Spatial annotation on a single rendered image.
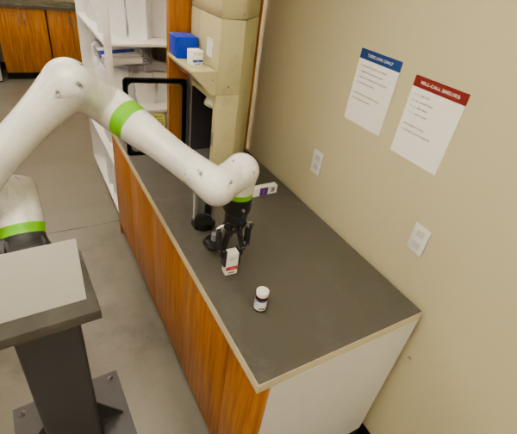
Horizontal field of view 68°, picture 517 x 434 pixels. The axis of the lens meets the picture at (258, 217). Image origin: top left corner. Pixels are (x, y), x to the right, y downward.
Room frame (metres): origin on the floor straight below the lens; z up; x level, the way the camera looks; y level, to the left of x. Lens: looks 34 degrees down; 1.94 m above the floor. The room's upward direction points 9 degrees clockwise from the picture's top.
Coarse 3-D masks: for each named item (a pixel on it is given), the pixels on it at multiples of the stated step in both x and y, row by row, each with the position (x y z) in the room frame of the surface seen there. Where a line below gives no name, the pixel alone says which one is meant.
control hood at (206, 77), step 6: (168, 54) 1.83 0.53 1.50; (174, 60) 1.78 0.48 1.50; (180, 60) 1.74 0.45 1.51; (186, 60) 1.75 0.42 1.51; (180, 66) 1.76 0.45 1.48; (186, 66) 1.65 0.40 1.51; (192, 66) 1.67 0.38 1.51; (198, 66) 1.68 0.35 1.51; (204, 66) 1.70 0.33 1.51; (192, 72) 1.59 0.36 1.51; (198, 72) 1.60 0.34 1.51; (204, 72) 1.62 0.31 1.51; (210, 72) 1.63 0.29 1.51; (216, 72) 1.65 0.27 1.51; (198, 78) 1.60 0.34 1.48; (204, 78) 1.62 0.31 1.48; (210, 78) 1.64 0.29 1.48; (216, 78) 1.65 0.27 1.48; (204, 84) 1.62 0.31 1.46; (210, 84) 1.64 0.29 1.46; (216, 84) 1.66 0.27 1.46; (210, 90) 1.64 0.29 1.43
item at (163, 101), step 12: (132, 84) 1.78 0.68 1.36; (144, 84) 1.80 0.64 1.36; (156, 84) 1.83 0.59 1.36; (168, 84) 1.86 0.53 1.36; (132, 96) 1.78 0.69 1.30; (144, 96) 1.80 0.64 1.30; (156, 96) 1.83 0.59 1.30; (168, 96) 1.86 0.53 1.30; (180, 96) 1.88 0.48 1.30; (156, 108) 1.83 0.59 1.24; (168, 108) 1.86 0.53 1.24; (180, 108) 1.88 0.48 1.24; (168, 120) 1.86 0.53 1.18; (180, 120) 1.88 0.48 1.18; (180, 132) 1.88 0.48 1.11
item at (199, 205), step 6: (198, 198) 1.29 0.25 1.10; (198, 204) 1.29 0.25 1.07; (204, 204) 1.29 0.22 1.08; (198, 210) 1.29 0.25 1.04; (204, 210) 1.29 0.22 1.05; (210, 210) 1.31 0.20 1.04; (198, 216) 1.29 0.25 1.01; (204, 216) 1.29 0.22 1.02; (210, 216) 1.31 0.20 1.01; (198, 222) 1.29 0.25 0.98; (204, 222) 1.29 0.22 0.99; (210, 222) 1.31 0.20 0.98
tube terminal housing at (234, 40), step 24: (192, 24) 1.90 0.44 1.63; (216, 24) 1.69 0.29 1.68; (240, 24) 1.70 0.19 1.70; (216, 48) 1.68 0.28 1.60; (240, 48) 1.71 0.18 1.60; (240, 72) 1.71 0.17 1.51; (216, 96) 1.65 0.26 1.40; (240, 96) 1.75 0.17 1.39; (216, 120) 1.66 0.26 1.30; (240, 120) 1.79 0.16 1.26; (216, 144) 1.66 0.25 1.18; (240, 144) 1.84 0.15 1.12
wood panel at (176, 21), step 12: (168, 0) 1.91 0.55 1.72; (180, 0) 1.94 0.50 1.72; (168, 12) 1.91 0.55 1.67; (180, 12) 1.94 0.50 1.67; (168, 24) 1.91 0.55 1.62; (180, 24) 1.94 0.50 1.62; (168, 36) 1.91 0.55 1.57; (168, 48) 1.91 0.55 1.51; (168, 60) 1.91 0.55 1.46; (168, 72) 1.91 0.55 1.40; (180, 72) 1.94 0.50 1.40; (252, 72) 2.18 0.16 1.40; (252, 84) 2.18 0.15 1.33
